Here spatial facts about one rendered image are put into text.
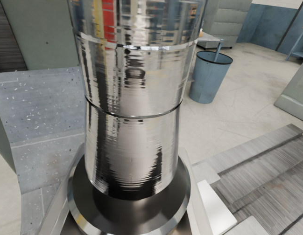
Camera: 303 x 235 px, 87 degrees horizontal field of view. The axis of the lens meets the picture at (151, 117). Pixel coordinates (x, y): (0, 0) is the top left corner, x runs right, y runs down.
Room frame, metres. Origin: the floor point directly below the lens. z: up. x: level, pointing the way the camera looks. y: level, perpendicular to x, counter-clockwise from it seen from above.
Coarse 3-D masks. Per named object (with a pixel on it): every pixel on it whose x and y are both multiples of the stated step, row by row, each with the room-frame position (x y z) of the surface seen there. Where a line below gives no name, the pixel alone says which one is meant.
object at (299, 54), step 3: (300, 36) 4.94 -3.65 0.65; (300, 39) 4.93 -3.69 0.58; (297, 42) 4.92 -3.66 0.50; (294, 45) 4.95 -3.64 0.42; (294, 48) 4.93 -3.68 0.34; (291, 51) 4.93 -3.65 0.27; (294, 54) 4.86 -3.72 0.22; (297, 54) 4.86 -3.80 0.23; (300, 54) 4.90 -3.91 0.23; (288, 57) 4.92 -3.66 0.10; (297, 57) 5.29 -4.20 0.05; (285, 60) 4.94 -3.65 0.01
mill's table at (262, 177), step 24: (240, 144) 0.33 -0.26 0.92; (264, 144) 0.34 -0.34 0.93; (288, 144) 0.37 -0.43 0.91; (216, 168) 0.24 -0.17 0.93; (240, 168) 0.25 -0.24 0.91; (264, 168) 0.25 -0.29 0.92; (288, 168) 0.26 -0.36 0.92; (216, 192) 0.18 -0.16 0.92; (240, 192) 0.18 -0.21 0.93; (264, 192) 0.20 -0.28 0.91; (288, 192) 0.20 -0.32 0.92; (240, 216) 0.13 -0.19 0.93; (264, 216) 0.14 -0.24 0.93; (288, 216) 0.15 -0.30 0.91
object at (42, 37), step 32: (0, 0) 0.31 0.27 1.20; (32, 0) 0.33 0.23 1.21; (64, 0) 0.36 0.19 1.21; (0, 32) 0.30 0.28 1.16; (32, 32) 0.32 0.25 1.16; (64, 32) 0.35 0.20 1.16; (0, 64) 0.28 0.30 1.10; (32, 64) 0.31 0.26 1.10; (64, 64) 0.34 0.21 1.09; (0, 128) 0.26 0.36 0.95
